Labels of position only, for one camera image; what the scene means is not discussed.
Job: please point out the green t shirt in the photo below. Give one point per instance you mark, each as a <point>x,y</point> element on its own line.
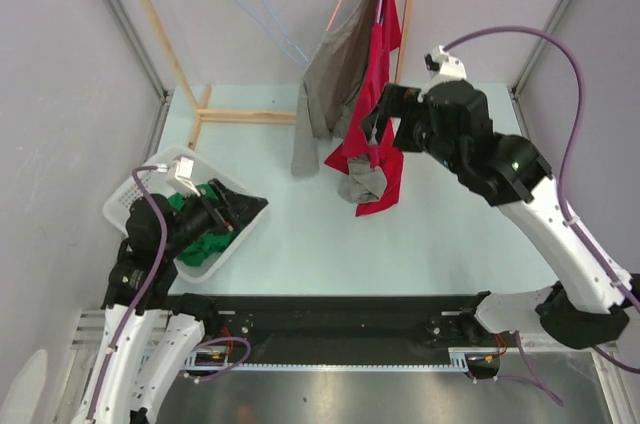
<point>208,244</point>

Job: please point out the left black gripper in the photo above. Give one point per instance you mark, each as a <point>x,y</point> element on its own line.
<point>232,210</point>

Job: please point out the grey t shirt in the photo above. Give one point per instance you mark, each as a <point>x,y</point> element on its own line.
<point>330,87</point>

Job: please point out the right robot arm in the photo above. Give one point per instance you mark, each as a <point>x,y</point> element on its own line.
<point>586,307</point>

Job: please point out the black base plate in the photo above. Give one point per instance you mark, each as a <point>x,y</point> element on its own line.
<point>312,325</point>

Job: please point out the white plastic basket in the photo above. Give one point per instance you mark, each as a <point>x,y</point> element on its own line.
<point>116,207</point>

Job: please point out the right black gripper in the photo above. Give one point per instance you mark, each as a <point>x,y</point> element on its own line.
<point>397,101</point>

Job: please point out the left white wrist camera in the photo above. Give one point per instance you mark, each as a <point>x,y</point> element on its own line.
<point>179,175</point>

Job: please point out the white cable duct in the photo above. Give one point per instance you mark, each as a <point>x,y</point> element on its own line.
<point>433,360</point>

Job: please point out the red t shirt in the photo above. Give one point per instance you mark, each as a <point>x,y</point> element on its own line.
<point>372,173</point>

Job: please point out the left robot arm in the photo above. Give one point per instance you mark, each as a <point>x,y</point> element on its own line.
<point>146,336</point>

